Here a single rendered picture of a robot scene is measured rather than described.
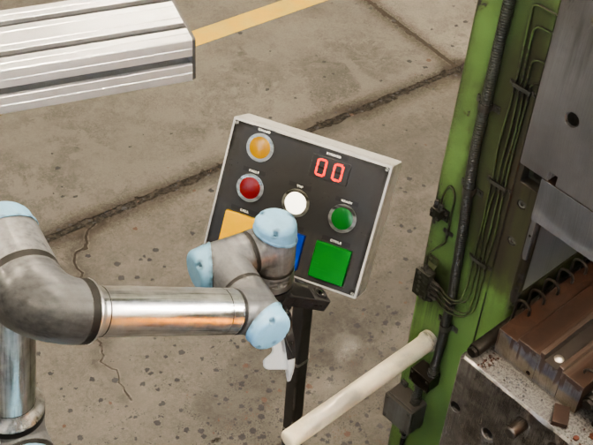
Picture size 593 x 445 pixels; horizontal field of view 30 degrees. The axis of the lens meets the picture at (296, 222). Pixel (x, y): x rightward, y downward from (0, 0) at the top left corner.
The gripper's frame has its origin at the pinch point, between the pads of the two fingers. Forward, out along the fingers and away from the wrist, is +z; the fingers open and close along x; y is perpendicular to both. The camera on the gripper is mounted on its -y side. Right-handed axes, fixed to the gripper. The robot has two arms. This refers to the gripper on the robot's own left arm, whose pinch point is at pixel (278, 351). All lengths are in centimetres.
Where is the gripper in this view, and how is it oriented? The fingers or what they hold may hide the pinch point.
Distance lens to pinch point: 213.7
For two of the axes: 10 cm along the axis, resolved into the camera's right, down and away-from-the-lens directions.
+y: -9.3, 2.1, -3.0
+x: 3.6, 6.6, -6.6
